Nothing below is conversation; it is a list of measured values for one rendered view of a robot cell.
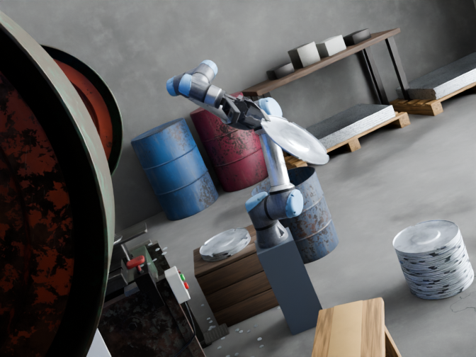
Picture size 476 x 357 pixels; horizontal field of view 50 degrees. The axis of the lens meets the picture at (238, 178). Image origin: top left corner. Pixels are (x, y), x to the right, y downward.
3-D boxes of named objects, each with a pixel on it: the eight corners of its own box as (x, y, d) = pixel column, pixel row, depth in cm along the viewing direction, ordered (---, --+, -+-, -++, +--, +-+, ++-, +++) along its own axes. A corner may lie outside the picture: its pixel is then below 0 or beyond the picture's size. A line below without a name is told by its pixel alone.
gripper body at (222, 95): (253, 100, 194) (224, 87, 194) (250, 104, 186) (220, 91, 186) (246, 117, 196) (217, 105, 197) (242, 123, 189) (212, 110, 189)
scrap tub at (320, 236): (326, 225, 345) (301, 162, 333) (353, 244, 305) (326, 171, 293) (271, 253, 340) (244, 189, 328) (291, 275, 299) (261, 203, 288)
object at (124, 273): (127, 251, 247) (122, 240, 245) (127, 285, 203) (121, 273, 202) (69, 279, 243) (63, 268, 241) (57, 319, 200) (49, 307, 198)
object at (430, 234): (385, 236, 244) (384, 235, 244) (443, 214, 242) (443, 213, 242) (405, 261, 216) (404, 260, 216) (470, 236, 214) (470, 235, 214)
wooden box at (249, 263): (276, 272, 309) (255, 222, 301) (289, 300, 273) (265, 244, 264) (216, 299, 309) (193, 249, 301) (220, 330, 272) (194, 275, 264)
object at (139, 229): (157, 246, 234) (144, 220, 230) (159, 256, 220) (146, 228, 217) (106, 270, 230) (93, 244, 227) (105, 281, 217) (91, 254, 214)
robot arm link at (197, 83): (188, 67, 191) (178, 79, 186) (214, 79, 191) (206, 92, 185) (184, 83, 197) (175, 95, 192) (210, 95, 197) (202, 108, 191)
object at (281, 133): (319, 136, 205) (320, 134, 205) (335, 176, 181) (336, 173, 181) (256, 107, 196) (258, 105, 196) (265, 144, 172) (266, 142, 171)
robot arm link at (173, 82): (237, 116, 244) (165, 71, 207) (256, 110, 238) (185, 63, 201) (236, 138, 240) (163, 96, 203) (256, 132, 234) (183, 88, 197)
